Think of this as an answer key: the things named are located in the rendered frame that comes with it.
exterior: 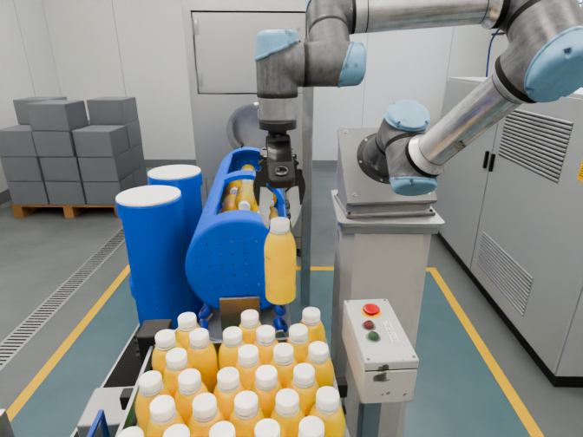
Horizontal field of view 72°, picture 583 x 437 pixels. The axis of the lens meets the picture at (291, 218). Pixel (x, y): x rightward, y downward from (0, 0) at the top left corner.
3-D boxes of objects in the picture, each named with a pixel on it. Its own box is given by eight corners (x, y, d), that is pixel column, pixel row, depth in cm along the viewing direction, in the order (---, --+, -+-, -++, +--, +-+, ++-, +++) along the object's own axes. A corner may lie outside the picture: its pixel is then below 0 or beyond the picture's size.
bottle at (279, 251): (282, 285, 91) (282, 218, 85) (302, 297, 87) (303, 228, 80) (258, 296, 87) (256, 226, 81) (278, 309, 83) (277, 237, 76)
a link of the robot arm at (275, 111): (299, 99, 70) (252, 99, 69) (299, 125, 72) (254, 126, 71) (296, 94, 77) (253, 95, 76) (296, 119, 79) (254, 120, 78)
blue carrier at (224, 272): (280, 204, 191) (278, 145, 181) (295, 312, 110) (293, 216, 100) (220, 207, 190) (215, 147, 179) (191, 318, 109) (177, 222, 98)
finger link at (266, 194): (268, 219, 86) (275, 179, 83) (269, 231, 80) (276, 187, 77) (254, 218, 85) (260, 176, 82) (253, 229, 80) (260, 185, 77)
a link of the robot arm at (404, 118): (411, 122, 121) (428, 92, 109) (419, 160, 116) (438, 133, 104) (372, 123, 120) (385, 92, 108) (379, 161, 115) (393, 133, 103)
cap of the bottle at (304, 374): (293, 369, 75) (293, 361, 74) (314, 370, 75) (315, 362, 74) (292, 385, 71) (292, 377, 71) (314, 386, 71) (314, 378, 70)
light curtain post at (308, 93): (308, 302, 282) (313, 39, 219) (309, 307, 277) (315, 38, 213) (299, 303, 282) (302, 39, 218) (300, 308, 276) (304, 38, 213)
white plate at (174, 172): (178, 180, 199) (178, 182, 200) (211, 167, 223) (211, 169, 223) (136, 173, 210) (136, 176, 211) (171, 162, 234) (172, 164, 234)
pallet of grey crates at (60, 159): (150, 194, 505) (136, 96, 460) (124, 218, 431) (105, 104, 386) (56, 193, 507) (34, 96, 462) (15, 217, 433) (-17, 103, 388)
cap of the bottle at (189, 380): (196, 372, 74) (195, 365, 73) (204, 386, 71) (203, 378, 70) (175, 381, 72) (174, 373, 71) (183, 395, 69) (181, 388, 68)
